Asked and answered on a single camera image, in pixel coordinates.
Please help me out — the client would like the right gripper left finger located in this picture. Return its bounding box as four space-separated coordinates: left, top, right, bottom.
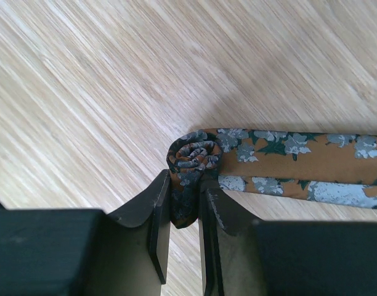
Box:
0 170 171 295

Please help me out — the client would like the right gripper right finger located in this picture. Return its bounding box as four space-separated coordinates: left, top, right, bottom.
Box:
199 180 377 295

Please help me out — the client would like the brown floral tie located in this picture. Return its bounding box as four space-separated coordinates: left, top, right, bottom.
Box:
166 128 377 228

